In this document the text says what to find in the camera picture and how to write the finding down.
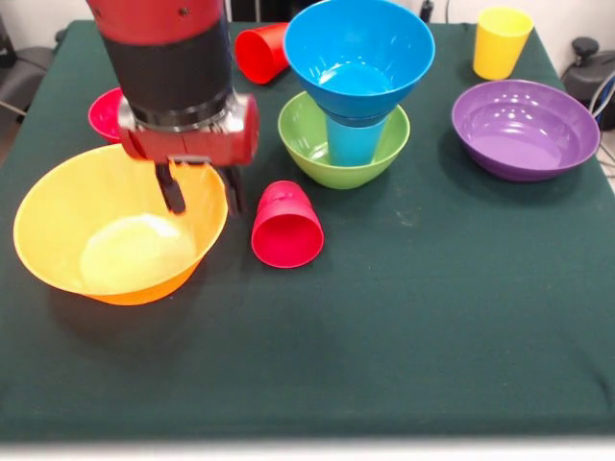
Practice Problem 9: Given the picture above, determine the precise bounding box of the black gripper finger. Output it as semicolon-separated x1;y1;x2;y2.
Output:
218;164;248;218
154;161;187;216

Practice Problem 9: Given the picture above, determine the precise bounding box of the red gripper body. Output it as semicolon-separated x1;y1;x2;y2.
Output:
117;92;261;167

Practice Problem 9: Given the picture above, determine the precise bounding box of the short crimson cup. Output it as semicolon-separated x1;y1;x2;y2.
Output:
251;180;326;269

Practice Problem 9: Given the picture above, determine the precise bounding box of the large orange bowl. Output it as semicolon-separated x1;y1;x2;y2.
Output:
12;142;230;306

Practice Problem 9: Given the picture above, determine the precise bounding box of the green bowl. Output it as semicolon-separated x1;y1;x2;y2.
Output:
277;90;411;190

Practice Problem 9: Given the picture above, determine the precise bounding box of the tall red cup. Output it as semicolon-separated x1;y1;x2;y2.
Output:
234;22;291;86

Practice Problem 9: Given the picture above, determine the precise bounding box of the light blue cup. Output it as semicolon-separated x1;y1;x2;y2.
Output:
326;117;387;167

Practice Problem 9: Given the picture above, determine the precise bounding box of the small dark blue bowl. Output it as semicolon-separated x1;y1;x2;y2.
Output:
324;106;401;129

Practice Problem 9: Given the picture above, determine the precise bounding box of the light blue bowl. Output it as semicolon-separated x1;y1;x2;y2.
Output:
282;0;436;119

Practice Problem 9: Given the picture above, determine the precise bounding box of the purple bowl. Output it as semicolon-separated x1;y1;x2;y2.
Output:
451;80;602;182

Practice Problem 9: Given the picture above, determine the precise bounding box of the small crimson bowl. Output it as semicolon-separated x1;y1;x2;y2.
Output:
87;86;126;145

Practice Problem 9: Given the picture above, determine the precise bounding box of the dark green tablecloth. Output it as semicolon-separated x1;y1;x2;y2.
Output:
0;18;615;441

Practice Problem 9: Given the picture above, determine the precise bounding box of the black office chair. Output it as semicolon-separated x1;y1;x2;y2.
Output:
0;13;58;116
560;36;615;116

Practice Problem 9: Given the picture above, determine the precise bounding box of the yellow cup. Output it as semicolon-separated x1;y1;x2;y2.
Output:
473;6;535;82

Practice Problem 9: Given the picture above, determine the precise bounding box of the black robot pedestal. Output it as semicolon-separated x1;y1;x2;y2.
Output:
224;0;436;24

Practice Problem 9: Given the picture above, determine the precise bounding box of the tangle of cables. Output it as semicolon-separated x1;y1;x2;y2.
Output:
581;71;615;167

